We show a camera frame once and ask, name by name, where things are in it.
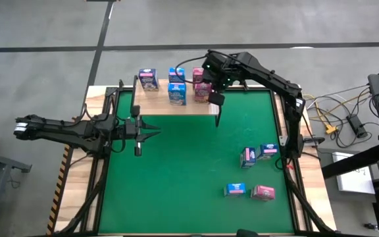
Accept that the yellow black hazard tape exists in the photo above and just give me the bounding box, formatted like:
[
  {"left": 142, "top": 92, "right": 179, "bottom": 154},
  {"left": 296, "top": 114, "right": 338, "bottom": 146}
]
[{"left": 46, "top": 145, "right": 71, "bottom": 235}]

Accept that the white paper sheet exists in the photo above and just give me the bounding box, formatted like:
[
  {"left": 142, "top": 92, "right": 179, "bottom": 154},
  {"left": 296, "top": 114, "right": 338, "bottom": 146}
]
[{"left": 332, "top": 151, "right": 376, "bottom": 195}]

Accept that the black power adapter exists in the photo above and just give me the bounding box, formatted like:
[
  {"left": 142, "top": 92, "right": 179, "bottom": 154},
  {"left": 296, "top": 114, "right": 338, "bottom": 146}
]
[{"left": 346, "top": 113, "right": 368, "bottom": 139}]

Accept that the black metal beam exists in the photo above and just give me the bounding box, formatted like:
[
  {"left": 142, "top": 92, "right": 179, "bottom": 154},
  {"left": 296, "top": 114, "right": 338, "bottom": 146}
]
[{"left": 320, "top": 130, "right": 379, "bottom": 179}]

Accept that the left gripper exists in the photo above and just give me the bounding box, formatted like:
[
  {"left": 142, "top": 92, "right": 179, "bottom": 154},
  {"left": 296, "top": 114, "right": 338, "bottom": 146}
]
[{"left": 123, "top": 104, "right": 162, "bottom": 158}]

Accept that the gray metal cart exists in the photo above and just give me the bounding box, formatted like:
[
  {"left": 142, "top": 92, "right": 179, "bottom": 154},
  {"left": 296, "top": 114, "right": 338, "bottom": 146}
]
[{"left": 0, "top": 147, "right": 33, "bottom": 237}]

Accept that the Raisin Bran cereal box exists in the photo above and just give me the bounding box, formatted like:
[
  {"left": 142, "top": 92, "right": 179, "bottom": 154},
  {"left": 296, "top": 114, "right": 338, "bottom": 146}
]
[
  {"left": 193, "top": 82, "right": 214, "bottom": 104},
  {"left": 250, "top": 184, "right": 276, "bottom": 202},
  {"left": 191, "top": 67, "right": 205, "bottom": 87}
]

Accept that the Frosted Flakes cereal box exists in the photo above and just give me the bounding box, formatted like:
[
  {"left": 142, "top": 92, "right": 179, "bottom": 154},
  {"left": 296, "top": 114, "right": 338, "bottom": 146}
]
[
  {"left": 240, "top": 146, "right": 257, "bottom": 169},
  {"left": 256, "top": 143, "right": 280, "bottom": 161},
  {"left": 138, "top": 68, "right": 160, "bottom": 92}
]

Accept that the Rice Krispies cereal box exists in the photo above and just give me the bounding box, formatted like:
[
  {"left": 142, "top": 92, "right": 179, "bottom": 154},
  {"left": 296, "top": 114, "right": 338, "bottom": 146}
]
[
  {"left": 168, "top": 66, "right": 186, "bottom": 84},
  {"left": 167, "top": 82, "right": 188, "bottom": 107},
  {"left": 223, "top": 182, "right": 247, "bottom": 198}
]

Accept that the yellow extension cable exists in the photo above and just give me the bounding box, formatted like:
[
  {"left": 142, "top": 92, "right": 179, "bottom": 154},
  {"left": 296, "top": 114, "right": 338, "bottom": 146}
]
[{"left": 307, "top": 90, "right": 371, "bottom": 134}]

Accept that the wooden shelf with black frame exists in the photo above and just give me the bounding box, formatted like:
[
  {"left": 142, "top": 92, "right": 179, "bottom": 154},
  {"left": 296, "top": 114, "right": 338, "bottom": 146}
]
[{"left": 131, "top": 74, "right": 223, "bottom": 128}]

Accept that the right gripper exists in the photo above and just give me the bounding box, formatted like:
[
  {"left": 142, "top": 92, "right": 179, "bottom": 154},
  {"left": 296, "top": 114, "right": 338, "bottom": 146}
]
[{"left": 203, "top": 54, "right": 230, "bottom": 106}]

